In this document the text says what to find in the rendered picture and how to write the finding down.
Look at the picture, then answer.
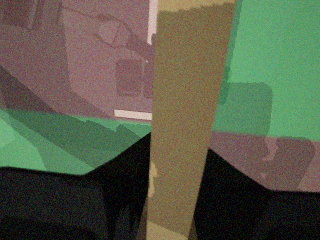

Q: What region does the long tan wooden rail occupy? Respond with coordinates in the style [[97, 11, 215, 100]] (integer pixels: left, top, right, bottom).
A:
[[146, 0, 237, 240]]

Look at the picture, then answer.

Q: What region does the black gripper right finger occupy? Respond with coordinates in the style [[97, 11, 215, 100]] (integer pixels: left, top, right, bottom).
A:
[[193, 148, 320, 240]]

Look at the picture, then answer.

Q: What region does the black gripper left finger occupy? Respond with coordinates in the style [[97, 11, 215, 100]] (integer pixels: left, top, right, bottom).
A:
[[0, 132, 151, 240]]

